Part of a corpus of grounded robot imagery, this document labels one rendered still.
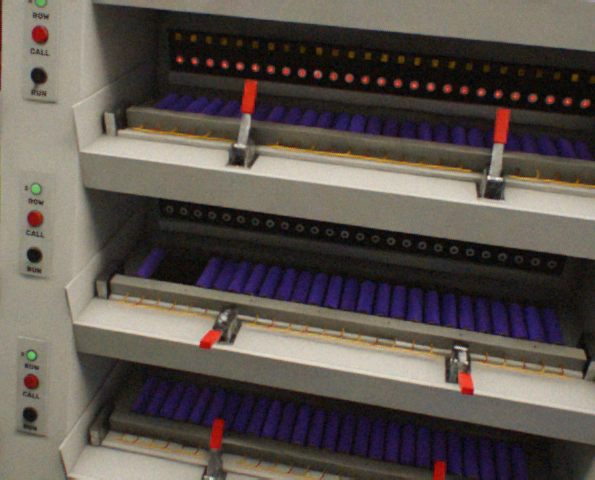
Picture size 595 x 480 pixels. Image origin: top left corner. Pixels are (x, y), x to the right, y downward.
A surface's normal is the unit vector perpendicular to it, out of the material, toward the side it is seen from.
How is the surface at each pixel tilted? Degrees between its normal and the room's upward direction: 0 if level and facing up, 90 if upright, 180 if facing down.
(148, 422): 20
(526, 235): 111
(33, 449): 90
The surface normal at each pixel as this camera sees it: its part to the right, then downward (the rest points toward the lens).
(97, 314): 0.05, -0.85
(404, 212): -0.19, 0.51
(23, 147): -0.16, 0.18
